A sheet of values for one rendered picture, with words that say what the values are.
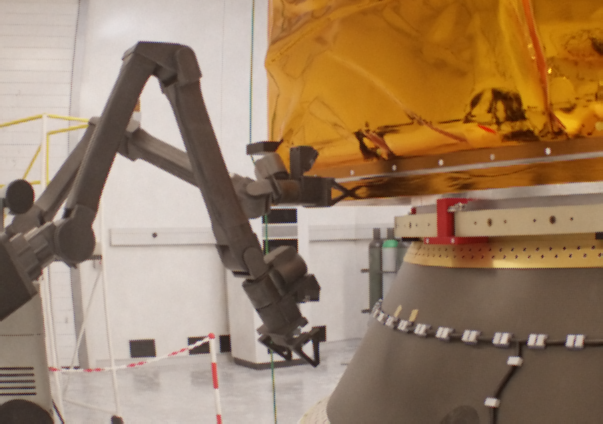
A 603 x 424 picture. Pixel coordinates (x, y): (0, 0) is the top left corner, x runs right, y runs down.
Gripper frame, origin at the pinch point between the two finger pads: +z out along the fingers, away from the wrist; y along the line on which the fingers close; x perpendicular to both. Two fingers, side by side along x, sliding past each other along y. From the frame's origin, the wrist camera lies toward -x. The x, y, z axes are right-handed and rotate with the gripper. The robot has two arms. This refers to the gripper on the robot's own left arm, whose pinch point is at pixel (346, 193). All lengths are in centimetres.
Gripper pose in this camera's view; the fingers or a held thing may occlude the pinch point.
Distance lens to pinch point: 181.4
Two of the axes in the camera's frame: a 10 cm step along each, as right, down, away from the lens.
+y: -5.6, 0.4, 8.2
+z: 8.3, 0.0, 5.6
